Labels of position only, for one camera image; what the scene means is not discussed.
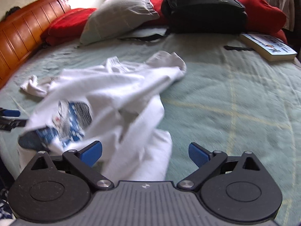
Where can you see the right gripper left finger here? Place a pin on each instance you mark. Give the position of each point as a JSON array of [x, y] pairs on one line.
[[80, 163]]

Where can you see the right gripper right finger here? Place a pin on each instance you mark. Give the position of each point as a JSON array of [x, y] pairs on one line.
[[209, 164]]

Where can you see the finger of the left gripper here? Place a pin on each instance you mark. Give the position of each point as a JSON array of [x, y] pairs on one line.
[[9, 113], [7, 124]]

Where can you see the white printed long-sleeve shirt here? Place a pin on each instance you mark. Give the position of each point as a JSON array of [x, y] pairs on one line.
[[116, 103]]

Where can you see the green plaid bed blanket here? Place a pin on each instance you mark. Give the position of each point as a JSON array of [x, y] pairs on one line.
[[228, 100]]

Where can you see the wooden headboard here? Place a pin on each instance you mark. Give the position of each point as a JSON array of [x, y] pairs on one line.
[[21, 31]]

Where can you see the white fleece left sleeve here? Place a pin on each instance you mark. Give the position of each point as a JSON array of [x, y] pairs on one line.
[[6, 215]]

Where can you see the dark object on headboard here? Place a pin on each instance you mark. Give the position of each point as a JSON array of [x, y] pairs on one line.
[[11, 11]]

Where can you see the paperback book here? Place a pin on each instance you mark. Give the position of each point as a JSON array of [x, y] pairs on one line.
[[269, 47]]

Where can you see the grey green pillow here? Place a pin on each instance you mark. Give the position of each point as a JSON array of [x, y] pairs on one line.
[[115, 18]]

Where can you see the black backpack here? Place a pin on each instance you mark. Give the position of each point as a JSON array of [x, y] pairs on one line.
[[200, 16]]

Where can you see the red quilt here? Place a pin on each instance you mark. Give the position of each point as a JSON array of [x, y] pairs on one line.
[[261, 17]]

